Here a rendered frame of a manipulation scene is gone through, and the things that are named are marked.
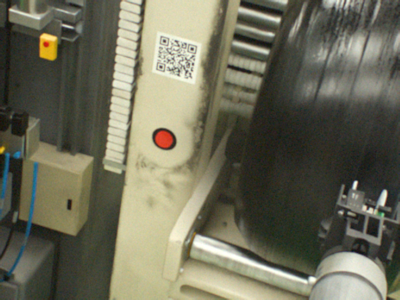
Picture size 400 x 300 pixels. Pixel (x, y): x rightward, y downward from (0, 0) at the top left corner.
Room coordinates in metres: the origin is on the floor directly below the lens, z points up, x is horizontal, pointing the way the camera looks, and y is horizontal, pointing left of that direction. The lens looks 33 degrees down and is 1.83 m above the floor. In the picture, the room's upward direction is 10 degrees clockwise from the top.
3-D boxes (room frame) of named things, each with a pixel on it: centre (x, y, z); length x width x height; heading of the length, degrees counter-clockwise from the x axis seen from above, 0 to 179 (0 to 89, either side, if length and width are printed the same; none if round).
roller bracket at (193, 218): (1.24, -0.03, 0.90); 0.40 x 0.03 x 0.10; 169
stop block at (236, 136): (1.34, -0.07, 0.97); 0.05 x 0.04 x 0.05; 169
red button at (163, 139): (1.17, 0.06, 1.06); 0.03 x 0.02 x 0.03; 79
